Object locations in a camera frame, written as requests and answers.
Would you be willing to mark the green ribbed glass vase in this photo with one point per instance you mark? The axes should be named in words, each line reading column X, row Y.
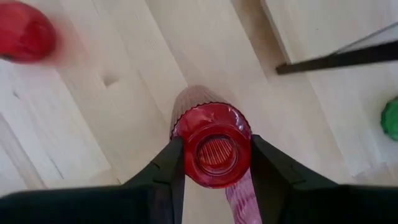
column 391, row 119

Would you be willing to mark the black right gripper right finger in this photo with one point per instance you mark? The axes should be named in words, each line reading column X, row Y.
column 326, row 205

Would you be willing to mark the small round red glass vase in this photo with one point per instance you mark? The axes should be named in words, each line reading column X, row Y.
column 25, row 34

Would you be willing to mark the tall red ribbed glass vase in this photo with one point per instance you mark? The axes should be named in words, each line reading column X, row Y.
column 214, row 124

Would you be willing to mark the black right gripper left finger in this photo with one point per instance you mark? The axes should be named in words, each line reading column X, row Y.
column 93, row 205

